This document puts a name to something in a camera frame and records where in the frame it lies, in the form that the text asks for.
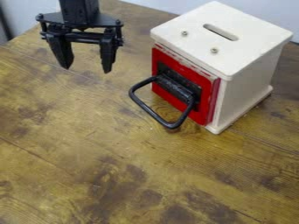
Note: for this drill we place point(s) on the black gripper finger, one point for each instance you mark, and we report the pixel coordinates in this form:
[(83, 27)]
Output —
[(109, 50), (61, 47)]

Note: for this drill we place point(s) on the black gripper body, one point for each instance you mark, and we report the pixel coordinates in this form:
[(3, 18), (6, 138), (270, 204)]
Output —
[(81, 23)]

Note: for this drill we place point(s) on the black metal drawer handle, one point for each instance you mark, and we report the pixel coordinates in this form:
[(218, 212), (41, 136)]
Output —
[(177, 89)]

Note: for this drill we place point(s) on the red wooden drawer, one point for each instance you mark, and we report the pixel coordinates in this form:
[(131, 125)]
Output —
[(200, 76)]

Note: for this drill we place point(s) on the white wooden box cabinet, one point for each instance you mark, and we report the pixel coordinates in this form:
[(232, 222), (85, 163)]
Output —
[(232, 46)]

